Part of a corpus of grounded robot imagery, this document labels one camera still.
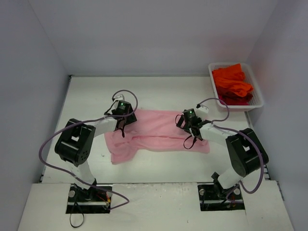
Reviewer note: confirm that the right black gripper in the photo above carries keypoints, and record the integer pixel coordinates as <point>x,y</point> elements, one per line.
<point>184,123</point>

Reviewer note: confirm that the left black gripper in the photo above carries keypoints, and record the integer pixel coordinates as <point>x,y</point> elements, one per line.
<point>130,118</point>

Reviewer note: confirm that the pink t shirt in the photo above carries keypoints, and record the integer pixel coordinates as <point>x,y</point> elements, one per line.
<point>154,130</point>

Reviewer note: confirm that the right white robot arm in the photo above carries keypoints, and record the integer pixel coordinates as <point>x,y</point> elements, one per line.
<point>245,150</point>

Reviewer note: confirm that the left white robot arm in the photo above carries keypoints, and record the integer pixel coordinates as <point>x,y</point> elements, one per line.
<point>74,144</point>

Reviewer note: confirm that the dark red t shirt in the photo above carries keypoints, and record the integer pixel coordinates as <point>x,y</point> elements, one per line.
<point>236,100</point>

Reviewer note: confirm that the orange t shirt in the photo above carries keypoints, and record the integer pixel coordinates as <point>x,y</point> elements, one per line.
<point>231,80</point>

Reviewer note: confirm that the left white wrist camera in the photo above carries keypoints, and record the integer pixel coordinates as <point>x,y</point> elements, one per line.
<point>118,97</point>

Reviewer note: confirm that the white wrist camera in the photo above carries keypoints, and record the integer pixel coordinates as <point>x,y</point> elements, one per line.
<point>202,111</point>
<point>118,97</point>

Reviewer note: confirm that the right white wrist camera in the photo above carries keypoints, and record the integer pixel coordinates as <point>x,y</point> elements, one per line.
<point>202,111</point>

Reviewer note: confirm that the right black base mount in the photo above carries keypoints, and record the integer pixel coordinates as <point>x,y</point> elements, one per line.
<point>210,201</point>

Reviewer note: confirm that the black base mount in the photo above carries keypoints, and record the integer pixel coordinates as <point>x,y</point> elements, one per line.
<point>93,201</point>
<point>210,201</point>

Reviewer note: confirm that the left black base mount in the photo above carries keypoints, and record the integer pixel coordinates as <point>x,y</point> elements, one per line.
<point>93,201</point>

